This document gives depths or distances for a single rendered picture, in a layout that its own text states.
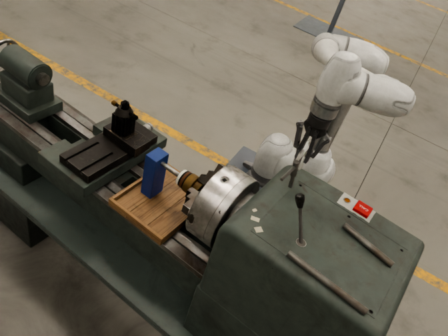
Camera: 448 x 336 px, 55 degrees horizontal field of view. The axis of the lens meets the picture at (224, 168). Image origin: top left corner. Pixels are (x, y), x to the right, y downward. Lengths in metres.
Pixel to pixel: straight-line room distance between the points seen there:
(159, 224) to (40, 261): 1.13
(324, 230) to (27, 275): 1.80
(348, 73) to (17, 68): 1.53
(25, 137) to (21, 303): 0.94
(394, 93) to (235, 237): 0.65
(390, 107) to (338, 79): 0.18
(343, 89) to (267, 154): 0.88
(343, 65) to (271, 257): 0.61
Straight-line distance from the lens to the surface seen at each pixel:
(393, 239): 1.65
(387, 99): 1.36
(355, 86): 1.34
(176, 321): 2.00
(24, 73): 2.23
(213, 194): 1.55
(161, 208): 1.90
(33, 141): 2.21
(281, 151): 2.12
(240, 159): 2.45
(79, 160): 1.95
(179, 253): 1.79
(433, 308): 3.40
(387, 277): 1.52
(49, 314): 2.62
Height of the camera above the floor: 2.30
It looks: 41 degrees down
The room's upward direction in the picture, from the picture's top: 17 degrees clockwise
